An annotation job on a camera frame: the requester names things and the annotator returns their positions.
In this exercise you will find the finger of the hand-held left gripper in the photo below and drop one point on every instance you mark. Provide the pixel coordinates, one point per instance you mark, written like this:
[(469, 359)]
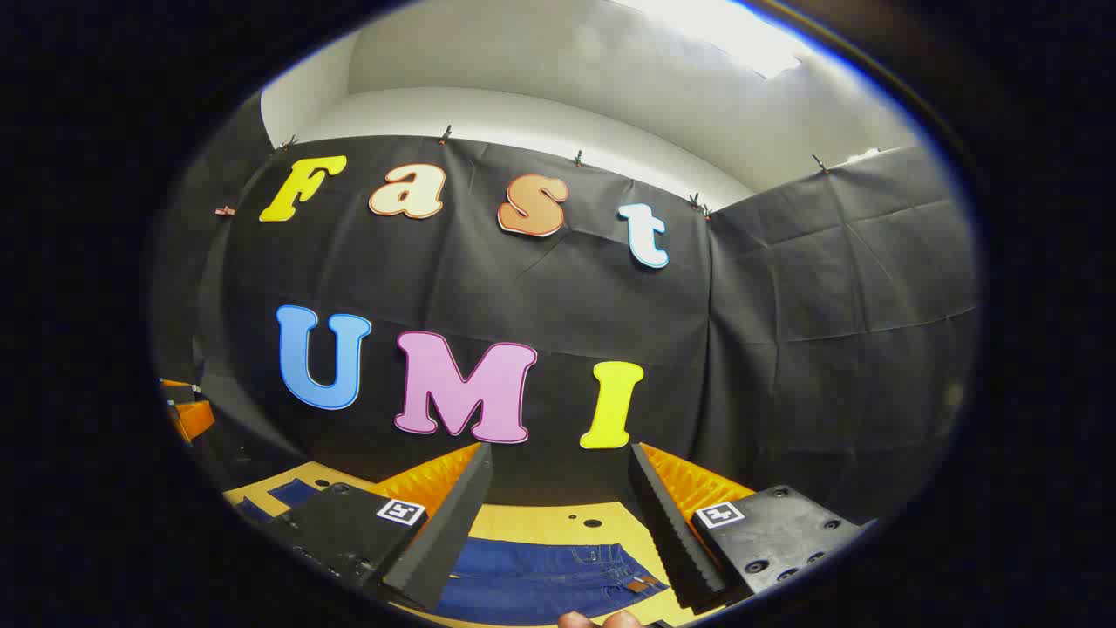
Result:
[(193, 420)]

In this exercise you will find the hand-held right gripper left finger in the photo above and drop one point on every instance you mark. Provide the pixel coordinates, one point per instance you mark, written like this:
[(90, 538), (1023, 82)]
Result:
[(453, 523)]

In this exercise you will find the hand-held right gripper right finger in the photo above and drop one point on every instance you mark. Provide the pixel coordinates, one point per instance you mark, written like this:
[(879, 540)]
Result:
[(667, 523)]

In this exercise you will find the blue denim jeans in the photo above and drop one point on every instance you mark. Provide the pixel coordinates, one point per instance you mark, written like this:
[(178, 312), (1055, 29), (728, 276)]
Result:
[(540, 580)]

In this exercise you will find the black backdrop cloth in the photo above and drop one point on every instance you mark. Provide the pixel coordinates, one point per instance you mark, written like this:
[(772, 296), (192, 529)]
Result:
[(785, 331)]

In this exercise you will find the row of small backdrop clips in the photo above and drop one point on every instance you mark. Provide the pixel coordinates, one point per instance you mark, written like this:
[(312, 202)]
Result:
[(445, 135)]

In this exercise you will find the ceiling light panel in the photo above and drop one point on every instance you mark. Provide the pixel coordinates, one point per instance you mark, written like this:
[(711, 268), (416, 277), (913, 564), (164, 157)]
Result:
[(741, 35)]

